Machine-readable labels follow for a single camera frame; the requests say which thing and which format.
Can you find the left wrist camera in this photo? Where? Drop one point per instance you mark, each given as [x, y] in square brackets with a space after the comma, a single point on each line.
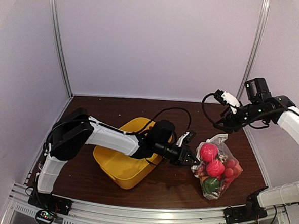
[186, 138]

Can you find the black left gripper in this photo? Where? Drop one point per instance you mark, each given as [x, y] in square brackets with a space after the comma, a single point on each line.
[183, 156]

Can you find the yellow plastic basket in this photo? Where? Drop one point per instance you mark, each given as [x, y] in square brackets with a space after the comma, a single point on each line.
[114, 149]

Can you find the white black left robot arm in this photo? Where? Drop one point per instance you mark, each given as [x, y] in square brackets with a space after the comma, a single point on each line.
[64, 142]

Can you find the right aluminium corner post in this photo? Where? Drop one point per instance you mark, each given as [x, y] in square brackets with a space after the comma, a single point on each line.
[259, 33]

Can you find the aluminium corner post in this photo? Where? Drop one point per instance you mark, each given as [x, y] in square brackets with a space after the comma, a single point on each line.
[59, 47]
[259, 33]

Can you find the pink red toy fruit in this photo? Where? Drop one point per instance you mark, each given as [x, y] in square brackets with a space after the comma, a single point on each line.
[215, 168]

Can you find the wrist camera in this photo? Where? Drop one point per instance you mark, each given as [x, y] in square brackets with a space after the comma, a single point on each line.
[225, 98]
[186, 138]

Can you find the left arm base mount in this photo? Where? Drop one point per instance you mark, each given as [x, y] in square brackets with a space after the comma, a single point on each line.
[51, 203]

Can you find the front aluminium rail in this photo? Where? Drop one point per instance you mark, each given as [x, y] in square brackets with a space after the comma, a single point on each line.
[82, 212]

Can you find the left aluminium corner post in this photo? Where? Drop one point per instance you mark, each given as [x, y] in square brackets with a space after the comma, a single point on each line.
[59, 47]

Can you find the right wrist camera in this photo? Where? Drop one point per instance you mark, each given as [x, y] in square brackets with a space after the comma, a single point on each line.
[225, 98]

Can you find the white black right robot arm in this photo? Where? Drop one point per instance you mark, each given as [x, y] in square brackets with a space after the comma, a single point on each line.
[271, 124]

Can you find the clear polka dot zip bag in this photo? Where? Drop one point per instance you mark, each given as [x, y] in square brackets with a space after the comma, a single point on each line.
[223, 155]

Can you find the green toy pepper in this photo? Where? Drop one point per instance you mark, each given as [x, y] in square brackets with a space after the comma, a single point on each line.
[211, 185]

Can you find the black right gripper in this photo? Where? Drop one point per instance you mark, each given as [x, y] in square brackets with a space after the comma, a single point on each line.
[227, 120]

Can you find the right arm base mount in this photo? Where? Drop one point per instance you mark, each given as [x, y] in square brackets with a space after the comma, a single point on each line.
[241, 214]

